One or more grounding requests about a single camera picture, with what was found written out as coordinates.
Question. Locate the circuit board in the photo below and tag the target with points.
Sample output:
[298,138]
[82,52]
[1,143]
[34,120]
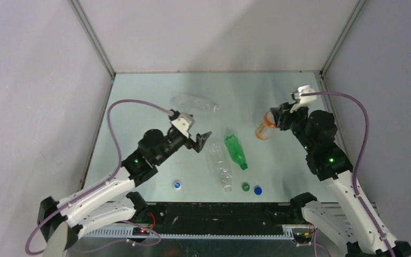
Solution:
[138,232]
[303,238]

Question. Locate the far clear bottle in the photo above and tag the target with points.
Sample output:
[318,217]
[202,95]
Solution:
[194,102]

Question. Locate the blue bottle cap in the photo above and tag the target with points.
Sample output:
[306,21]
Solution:
[257,190]

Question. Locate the orange label bottle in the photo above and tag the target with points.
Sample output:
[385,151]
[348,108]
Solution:
[265,130]

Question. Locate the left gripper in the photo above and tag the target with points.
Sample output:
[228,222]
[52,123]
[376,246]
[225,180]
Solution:
[189,143]

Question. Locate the green plastic bottle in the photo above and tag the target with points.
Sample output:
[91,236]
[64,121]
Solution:
[235,151]

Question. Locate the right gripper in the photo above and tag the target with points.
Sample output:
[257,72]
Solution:
[282,114]

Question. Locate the left circuit board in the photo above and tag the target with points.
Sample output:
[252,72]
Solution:
[138,232]

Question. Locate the green bottle cap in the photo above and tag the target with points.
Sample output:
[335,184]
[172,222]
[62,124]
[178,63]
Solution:
[245,187]

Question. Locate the right circuit board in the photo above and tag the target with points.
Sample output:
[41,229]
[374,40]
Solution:
[303,238]

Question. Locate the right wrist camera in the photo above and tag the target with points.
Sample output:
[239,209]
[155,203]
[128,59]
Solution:
[303,97]

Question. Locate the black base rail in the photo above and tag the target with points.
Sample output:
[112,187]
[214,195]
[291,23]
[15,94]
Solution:
[220,218]

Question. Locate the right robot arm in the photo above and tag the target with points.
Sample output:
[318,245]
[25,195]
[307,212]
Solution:
[364,233]

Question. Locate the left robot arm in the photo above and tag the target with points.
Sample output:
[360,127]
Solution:
[113,198]

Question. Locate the blue white cap left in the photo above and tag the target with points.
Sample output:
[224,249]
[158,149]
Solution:
[177,185]

